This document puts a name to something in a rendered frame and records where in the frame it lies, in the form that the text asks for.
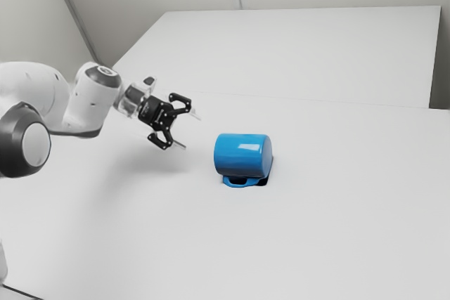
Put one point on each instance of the blue mug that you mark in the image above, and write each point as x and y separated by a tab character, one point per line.
242	157

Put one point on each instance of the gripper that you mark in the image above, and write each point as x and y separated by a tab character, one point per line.
154	111

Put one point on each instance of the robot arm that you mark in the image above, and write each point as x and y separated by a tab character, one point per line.
84	103

